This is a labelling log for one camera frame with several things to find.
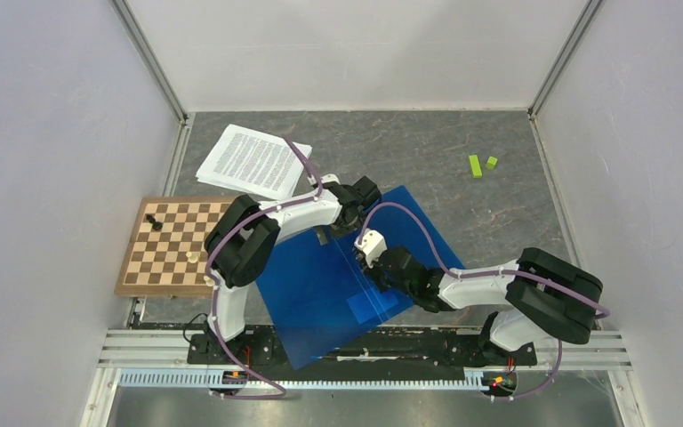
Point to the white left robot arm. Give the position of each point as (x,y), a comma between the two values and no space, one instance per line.
(240,244)

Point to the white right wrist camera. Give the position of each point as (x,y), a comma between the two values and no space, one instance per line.
(371,244)

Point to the white slotted cable duct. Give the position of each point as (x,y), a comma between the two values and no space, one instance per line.
(222,380)

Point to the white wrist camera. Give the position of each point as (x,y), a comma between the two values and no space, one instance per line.
(371,244)
(328,178)

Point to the white printed paper stack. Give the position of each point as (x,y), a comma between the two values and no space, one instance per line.
(252,162)

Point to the wooden chessboard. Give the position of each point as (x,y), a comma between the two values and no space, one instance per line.
(155,262)

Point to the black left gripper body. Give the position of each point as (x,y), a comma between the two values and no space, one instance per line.
(355,222)

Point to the blue plastic folder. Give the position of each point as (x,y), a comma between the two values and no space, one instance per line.
(316,295)

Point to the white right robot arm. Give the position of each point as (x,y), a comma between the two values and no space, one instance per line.
(541,295)

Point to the small green cube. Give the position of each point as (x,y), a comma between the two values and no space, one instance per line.
(491,163)

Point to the long green block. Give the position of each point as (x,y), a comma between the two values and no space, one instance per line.
(475,166)

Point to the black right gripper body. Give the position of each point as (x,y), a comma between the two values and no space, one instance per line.
(385,282)

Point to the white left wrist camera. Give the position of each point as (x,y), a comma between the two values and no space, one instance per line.
(328,178)

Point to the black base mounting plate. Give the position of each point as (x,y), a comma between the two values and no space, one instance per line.
(385,353)

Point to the black chess piece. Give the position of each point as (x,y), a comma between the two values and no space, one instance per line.
(155,224)

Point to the aluminium frame rails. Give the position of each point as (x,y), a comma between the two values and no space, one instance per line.
(155,357)

